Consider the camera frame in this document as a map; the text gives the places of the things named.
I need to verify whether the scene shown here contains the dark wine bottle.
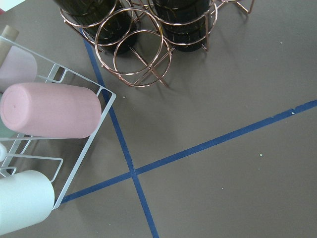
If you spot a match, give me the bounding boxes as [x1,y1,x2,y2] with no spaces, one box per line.
[55,0,137,54]
[153,0,212,52]

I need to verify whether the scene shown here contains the pale pink cup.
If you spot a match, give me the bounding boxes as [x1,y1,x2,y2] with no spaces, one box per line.
[0,46,38,93]

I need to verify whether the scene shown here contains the mint white cup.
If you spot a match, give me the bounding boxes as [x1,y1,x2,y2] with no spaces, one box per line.
[0,170,54,235]

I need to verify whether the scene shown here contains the green cup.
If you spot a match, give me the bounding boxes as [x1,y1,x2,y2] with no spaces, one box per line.
[0,120,16,142]

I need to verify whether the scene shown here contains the wooden rod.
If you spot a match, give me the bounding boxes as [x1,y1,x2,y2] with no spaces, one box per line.
[0,25,19,66]

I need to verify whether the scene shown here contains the copper wire bottle rack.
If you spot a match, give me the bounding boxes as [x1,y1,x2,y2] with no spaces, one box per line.
[58,0,256,89]

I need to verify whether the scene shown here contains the white wire cup rack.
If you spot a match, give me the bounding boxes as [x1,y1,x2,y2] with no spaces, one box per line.
[0,37,116,208]

